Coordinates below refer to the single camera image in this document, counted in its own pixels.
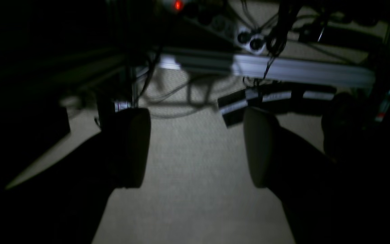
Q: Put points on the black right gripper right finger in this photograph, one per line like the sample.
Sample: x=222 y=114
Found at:
x=326 y=202

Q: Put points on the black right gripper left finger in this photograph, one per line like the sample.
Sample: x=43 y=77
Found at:
x=64 y=204

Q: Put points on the white power strip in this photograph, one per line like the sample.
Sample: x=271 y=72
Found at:
x=233 y=32

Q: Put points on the aluminium frame rail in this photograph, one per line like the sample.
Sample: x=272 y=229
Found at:
x=303 y=71

